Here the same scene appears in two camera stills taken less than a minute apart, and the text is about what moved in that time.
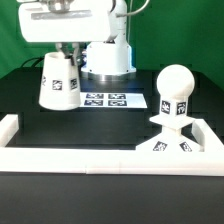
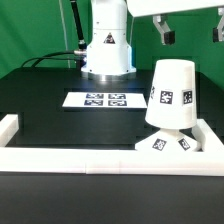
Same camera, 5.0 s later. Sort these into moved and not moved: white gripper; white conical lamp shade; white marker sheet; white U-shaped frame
Moved: white conical lamp shade; white gripper
Not moved: white marker sheet; white U-shaped frame
